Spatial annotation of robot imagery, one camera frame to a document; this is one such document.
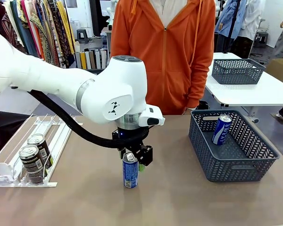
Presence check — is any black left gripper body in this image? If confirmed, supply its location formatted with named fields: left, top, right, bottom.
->
left=111, top=127, right=150, bottom=154

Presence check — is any blue Pocari Sweat can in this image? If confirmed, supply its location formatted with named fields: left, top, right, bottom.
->
left=211, top=114, right=233, bottom=145
left=122, top=152, right=139, bottom=189

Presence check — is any black Pepsi can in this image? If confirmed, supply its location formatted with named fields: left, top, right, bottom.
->
left=18, top=144, right=49, bottom=185
left=27, top=133, right=54, bottom=170

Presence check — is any grey plastic woven basket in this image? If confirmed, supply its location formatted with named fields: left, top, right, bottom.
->
left=188, top=109, right=281, bottom=183
left=212, top=58, right=266, bottom=85

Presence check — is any white can dispenser rack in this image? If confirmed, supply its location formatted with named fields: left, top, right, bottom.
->
left=0, top=113, right=83, bottom=188

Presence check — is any white dispenser pusher paddle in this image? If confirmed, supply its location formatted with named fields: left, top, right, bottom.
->
left=0, top=162, right=15, bottom=182

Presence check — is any grey plastic storage bin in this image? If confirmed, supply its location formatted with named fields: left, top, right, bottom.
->
left=86, top=68, right=108, bottom=75

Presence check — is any white rolled board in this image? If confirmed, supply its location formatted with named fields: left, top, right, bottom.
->
left=100, top=49, right=108, bottom=69
left=85, top=50, right=92, bottom=70

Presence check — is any brown rolled board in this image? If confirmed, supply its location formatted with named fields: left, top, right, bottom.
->
left=89, top=51, right=96, bottom=70

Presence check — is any person in orange hoodie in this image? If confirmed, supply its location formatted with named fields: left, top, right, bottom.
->
left=110, top=0, right=216, bottom=115

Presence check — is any background metal workbench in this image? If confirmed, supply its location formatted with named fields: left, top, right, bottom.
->
left=100, top=27, right=113, bottom=51

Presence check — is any grey plastic step stool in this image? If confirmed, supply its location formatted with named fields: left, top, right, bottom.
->
left=76, top=28, right=89, bottom=44

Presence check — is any white side table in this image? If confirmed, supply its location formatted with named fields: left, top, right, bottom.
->
left=205, top=52, right=283, bottom=123

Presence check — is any black cloth cover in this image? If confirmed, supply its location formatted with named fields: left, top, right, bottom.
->
left=0, top=110, right=31, bottom=163

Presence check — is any white floor appliance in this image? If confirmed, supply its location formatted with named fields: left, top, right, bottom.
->
left=69, top=20, right=81, bottom=36

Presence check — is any yellow hanging garment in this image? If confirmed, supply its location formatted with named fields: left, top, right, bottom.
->
left=56, top=1, right=75, bottom=55

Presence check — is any teal hanging garment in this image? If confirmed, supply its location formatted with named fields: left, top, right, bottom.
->
left=10, top=0, right=38, bottom=57

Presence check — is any dark red patterned shawl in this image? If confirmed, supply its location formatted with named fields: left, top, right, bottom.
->
left=1, top=14, right=29, bottom=54

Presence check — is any brown cardboard box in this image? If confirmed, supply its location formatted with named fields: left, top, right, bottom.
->
left=266, top=58, right=283, bottom=82

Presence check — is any small grey stool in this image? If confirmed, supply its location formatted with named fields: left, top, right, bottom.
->
left=255, top=32, right=267, bottom=44

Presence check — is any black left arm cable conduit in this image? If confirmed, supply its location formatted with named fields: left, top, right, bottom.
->
left=27, top=90, right=150, bottom=149

